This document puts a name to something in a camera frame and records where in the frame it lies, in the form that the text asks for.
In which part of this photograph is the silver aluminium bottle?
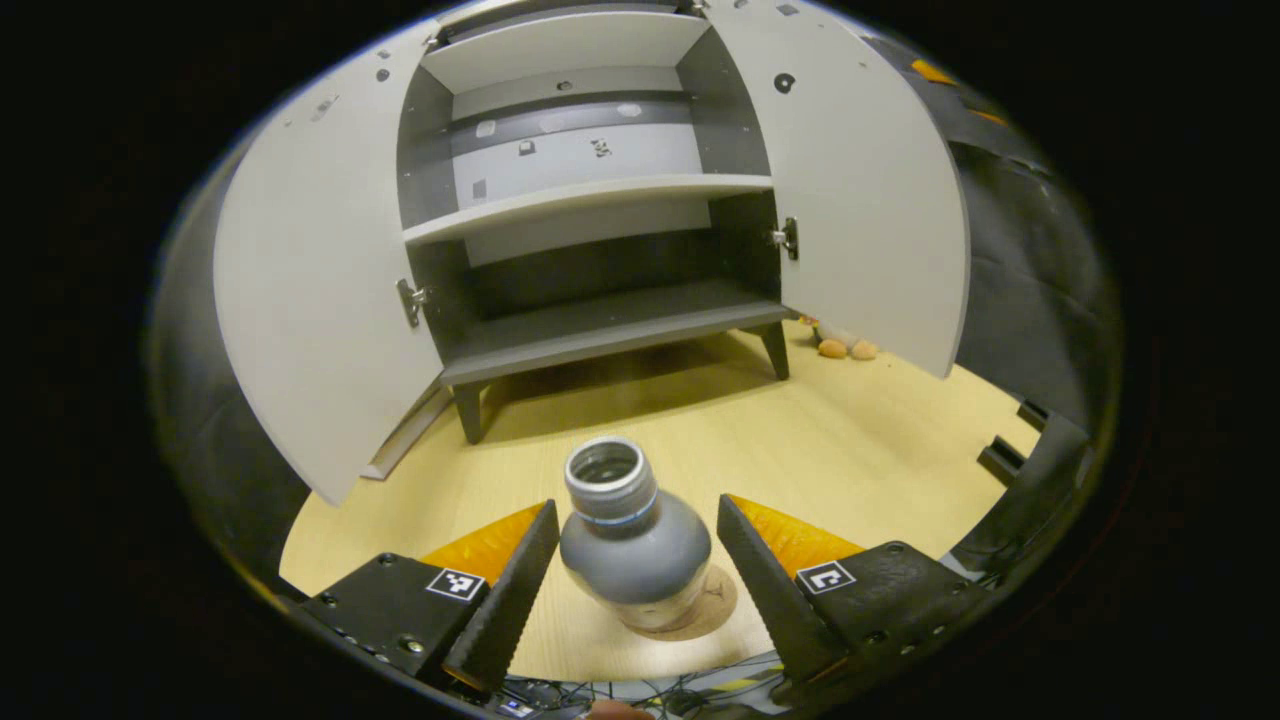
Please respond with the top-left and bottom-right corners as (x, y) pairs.
(558, 436), (713, 631)

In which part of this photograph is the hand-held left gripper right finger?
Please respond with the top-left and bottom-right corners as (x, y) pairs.
(716, 493), (991, 691)

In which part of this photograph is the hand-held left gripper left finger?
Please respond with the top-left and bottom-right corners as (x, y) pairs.
(300, 498), (561, 696)

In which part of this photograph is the black backdrop cloth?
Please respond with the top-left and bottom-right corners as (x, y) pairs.
(150, 35), (1121, 591)

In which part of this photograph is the white cabinet door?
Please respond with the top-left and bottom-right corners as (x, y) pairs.
(213, 45), (446, 506)
(705, 0), (971, 379)

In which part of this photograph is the penguin plush toy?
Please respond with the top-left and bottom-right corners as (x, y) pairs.
(800, 318), (881, 361)

